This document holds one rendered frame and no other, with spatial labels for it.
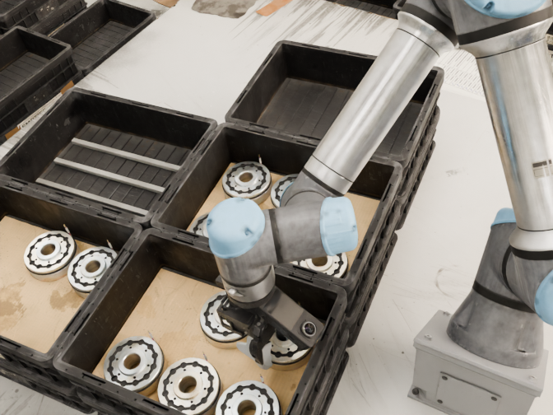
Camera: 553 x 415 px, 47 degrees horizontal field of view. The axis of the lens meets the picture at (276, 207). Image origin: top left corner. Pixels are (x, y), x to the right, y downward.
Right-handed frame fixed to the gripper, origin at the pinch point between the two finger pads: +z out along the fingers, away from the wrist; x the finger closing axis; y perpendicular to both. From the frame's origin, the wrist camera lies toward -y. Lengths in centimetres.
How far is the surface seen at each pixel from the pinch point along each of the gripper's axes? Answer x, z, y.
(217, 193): -26.5, 1.9, 31.1
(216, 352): 4.1, 1.9, 10.1
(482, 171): -68, 15, -13
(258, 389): 7.2, -1.0, -0.9
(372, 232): -24.5, -7.9, -5.7
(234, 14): -100, 15, 78
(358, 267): -16.8, -8.0, -6.8
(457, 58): -105, 15, 7
